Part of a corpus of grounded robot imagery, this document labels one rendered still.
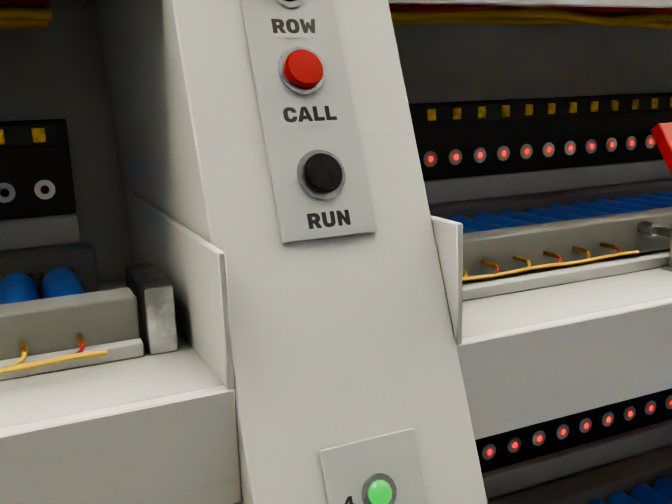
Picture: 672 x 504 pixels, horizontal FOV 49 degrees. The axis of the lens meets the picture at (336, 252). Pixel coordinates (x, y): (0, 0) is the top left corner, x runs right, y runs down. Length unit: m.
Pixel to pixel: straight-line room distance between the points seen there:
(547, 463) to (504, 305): 0.20
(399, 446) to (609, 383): 0.12
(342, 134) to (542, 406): 0.15
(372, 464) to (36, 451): 0.12
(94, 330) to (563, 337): 0.20
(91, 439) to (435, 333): 0.14
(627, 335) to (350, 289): 0.14
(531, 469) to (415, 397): 0.25
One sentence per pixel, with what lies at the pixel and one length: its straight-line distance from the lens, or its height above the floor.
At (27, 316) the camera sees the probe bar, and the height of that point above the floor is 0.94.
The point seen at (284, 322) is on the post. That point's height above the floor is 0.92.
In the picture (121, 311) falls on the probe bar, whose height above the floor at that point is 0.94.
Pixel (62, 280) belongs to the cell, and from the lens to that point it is 0.37.
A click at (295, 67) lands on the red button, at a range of 0.30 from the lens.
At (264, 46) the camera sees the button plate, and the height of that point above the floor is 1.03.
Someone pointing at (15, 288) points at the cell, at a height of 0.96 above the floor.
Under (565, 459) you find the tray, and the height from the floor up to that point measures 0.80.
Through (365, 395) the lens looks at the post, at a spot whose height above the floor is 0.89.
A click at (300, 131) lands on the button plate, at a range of 0.29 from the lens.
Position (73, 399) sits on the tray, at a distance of 0.28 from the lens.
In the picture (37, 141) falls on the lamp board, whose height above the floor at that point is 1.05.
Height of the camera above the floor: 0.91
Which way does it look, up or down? 7 degrees up
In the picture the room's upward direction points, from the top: 10 degrees counter-clockwise
